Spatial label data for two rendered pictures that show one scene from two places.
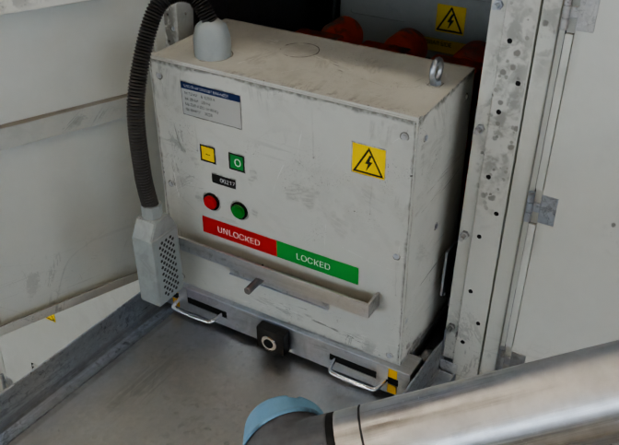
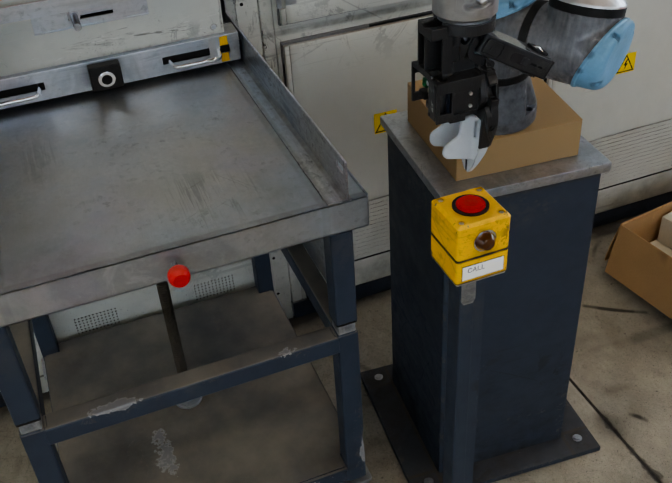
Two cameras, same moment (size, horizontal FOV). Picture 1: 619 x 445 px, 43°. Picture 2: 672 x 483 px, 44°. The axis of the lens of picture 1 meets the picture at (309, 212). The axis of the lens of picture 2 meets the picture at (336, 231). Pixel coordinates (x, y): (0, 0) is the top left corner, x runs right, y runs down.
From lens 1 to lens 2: 94 cm
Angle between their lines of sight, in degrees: 41
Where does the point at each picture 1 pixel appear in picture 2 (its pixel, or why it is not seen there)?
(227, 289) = (34, 58)
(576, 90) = not seen: outside the picture
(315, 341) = (146, 53)
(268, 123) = not seen: outside the picture
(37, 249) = not seen: outside the picture
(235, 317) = (55, 81)
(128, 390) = (32, 167)
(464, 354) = (245, 15)
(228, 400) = (122, 127)
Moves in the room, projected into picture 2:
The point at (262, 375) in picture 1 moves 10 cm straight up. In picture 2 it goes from (121, 106) to (110, 57)
